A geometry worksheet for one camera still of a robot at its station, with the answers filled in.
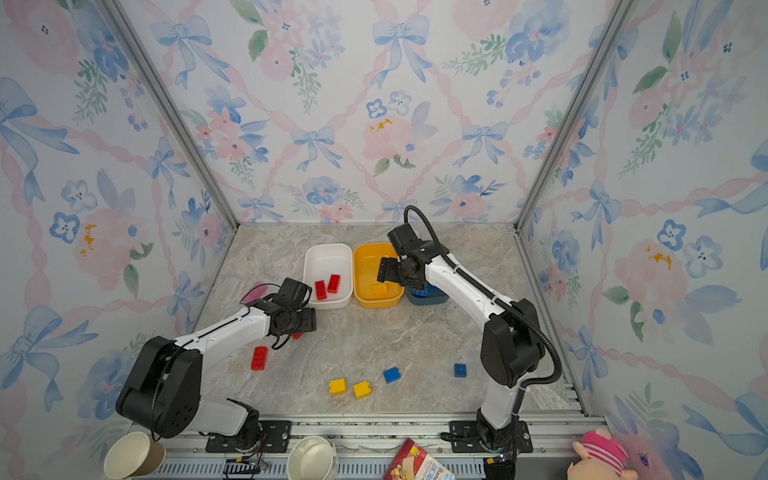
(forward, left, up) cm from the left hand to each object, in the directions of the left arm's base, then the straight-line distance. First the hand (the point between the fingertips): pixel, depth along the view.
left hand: (305, 319), depth 91 cm
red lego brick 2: (-11, +12, -3) cm, 16 cm away
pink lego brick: (+10, +18, -1) cm, 20 cm away
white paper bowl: (-35, -7, -3) cm, 36 cm away
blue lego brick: (+10, -36, -1) cm, 37 cm away
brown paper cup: (-34, +36, -4) cm, 50 cm away
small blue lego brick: (-14, -45, -2) cm, 48 cm away
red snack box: (-36, -31, +1) cm, 47 cm away
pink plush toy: (-35, -72, +3) cm, 80 cm away
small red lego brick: (-3, +3, -5) cm, 7 cm away
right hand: (+9, -26, +11) cm, 30 cm away
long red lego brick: (+12, -3, -2) cm, 12 cm away
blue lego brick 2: (-15, -26, -4) cm, 31 cm away
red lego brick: (+14, -7, -1) cm, 15 cm away
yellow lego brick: (+12, -22, -2) cm, 25 cm away
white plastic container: (+24, -1, -2) cm, 24 cm away
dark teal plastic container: (+9, -40, 0) cm, 41 cm away
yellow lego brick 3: (-20, -18, -2) cm, 27 cm away
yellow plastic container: (+12, -18, -3) cm, 22 cm away
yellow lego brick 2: (-19, -12, -2) cm, 22 cm away
